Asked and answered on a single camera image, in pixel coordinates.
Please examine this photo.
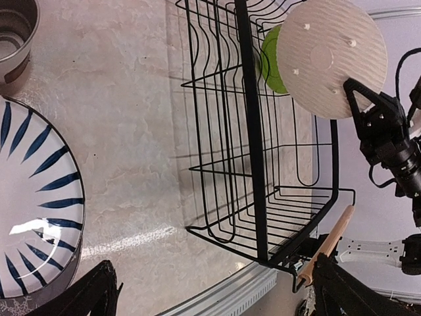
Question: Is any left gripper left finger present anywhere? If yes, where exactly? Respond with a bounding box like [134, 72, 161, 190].
[54, 260, 124, 315]

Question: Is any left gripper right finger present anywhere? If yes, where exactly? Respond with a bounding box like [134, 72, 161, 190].
[312, 255, 417, 316]

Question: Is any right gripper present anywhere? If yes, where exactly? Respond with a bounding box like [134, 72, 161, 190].
[343, 78, 411, 168]

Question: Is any gold patterned plate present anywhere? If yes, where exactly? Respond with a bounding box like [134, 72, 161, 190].
[276, 1, 388, 120]

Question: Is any grey plate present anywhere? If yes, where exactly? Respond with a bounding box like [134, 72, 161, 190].
[1, 245, 82, 316]

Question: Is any white plate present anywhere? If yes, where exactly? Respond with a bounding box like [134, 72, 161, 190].
[1, 98, 85, 299]

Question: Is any white cup with wood band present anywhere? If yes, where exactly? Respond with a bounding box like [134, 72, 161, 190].
[1, 0, 40, 85]

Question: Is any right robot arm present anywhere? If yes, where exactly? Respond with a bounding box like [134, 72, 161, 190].
[335, 78, 420, 275]

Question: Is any green plate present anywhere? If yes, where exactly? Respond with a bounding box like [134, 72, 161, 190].
[260, 25, 288, 95]

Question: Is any front wooden rack handle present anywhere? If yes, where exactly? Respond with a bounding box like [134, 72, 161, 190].
[298, 205, 355, 286]

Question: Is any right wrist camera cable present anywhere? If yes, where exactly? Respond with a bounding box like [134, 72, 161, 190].
[367, 47, 421, 188]

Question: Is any right aluminium corner post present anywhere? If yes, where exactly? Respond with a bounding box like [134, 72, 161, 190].
[367, 7, 421, 20]

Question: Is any black wire dish rack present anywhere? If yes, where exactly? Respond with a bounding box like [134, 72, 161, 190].
[176, 1, 343, 292]

